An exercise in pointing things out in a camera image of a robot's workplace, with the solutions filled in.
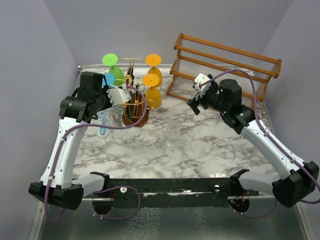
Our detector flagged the black mounting rail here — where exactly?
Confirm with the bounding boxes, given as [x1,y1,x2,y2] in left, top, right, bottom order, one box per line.
[84,178,259,209]

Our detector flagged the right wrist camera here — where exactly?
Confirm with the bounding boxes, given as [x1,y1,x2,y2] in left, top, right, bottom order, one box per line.
[193,73,211,98]

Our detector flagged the purple cable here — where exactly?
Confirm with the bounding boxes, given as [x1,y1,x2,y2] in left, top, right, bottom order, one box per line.
[198,69,320,219]
[44,84,148,224]

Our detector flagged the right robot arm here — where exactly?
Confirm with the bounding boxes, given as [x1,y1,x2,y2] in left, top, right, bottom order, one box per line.
[187,74,320,208]

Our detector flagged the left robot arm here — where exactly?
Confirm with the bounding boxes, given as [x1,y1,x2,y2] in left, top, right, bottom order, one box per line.
[28,72,111,210]

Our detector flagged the green plastic wine glass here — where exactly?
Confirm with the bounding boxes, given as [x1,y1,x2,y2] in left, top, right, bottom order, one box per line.
[102,53,126,87]

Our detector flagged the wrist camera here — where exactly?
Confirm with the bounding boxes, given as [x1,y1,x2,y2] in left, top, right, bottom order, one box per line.
[106,84,132,107]
[193,73,211,98]

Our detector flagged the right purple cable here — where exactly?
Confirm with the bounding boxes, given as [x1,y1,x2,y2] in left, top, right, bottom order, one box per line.
[198,69,320,219]

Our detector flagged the gold wire wine glass rack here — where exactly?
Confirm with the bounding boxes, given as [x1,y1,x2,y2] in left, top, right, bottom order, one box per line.
[116,57,150,128]

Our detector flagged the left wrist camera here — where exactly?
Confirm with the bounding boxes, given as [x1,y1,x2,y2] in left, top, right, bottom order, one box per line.
[106,84,132,107]

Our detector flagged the blue plastic wine glass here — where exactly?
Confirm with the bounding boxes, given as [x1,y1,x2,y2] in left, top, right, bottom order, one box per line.
[102,73,123,88]

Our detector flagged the orange wine glass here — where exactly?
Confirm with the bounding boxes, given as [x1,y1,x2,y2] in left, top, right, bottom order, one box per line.
[142,73,162,109]
[145,53,163,88]

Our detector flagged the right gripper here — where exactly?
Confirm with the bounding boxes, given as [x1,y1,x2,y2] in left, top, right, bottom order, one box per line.
[186,82,229,115]

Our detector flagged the orange wine glass front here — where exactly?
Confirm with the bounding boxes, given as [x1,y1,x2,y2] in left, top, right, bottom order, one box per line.
[142,73,162,109]

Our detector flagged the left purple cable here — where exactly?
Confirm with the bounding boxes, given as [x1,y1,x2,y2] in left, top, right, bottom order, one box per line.
[44,84,148,224]

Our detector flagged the clear wine glass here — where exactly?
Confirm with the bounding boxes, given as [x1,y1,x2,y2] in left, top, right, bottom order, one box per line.
[165,120,181,147]
[96,108,122,138]

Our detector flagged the wooden shelf rack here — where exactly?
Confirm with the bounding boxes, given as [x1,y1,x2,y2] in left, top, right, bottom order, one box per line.
[166,33,282,102]

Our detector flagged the clear wine glass front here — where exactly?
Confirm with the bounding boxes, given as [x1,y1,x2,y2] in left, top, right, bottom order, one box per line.
[165,120,181,147]

